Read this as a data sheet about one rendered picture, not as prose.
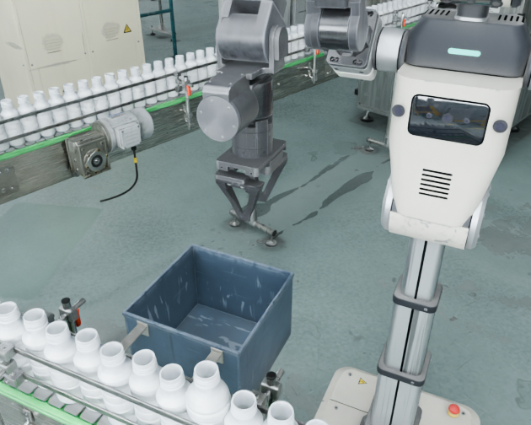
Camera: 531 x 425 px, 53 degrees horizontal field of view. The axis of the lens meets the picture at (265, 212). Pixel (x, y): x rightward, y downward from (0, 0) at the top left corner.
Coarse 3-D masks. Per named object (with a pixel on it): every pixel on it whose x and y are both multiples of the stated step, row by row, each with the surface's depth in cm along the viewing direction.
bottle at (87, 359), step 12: (84, 336) 92; (96, 336) 90; (84, 348) 89; (96, 348) 90; (84, 360) 90; (96, 360) 90; (84, 372) 90; (96, 372) 91; (84, 384) 92; (84, 396) 94; (96, 396) 94
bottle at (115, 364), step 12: (108, 348) 89; (120, 348) 89; (108, 360) 86; (120, 360) 87; (108, 372) 87; (120, 372) 88; (108, 384) 87; (120, 384) 88; (108, 396) 89; (108, 408) 91; (120, 408) 90; (132, 408) 92; (132, 420) 93
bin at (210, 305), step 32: (192, 256) 151; (224, 256) 146; (160, 288) 139; (192, 288) 156; (224, 288) 153; (256, 288) 147; (288, 288) 139; (128, 320) 127; (160, 320) 143; (192, 320) 155; (224, 320) 155; (256, 320) 153; (288, 320) 145; (160, 352) 128; (192, 352) 122; (224, 352) 117; (256, 352) 126; (256, 384) 132
